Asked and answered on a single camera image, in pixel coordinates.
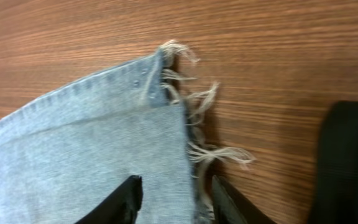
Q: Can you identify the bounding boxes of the black cloth garment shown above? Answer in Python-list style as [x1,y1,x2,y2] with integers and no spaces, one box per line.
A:
[308,101,358,224]

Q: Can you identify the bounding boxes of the light blue denim jeans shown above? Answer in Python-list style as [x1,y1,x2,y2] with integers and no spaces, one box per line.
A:
[0,40,254,223]

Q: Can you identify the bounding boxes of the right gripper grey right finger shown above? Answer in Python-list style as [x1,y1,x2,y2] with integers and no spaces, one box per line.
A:
[212,175,275,224]

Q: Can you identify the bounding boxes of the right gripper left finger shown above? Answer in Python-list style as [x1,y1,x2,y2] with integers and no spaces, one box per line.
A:
[76,175,143,224]

